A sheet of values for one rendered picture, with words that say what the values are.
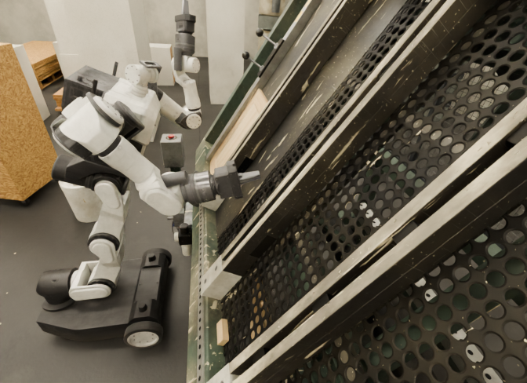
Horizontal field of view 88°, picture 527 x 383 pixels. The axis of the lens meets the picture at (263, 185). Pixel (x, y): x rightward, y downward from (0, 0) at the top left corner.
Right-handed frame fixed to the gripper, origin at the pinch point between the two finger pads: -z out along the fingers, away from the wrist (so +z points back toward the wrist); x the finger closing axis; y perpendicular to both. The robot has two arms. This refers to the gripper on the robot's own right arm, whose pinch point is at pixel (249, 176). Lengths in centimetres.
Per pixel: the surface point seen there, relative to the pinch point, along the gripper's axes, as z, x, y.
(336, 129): -21.6, 14.9, -10.7
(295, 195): -9.7, 1.7, -14.6
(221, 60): -5, -52, 435
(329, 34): -35, 28, 29
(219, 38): -9, -21, 435
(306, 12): -41, 30, 72
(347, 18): -41, 31, 29
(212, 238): 18.9, -32.6, 11.5
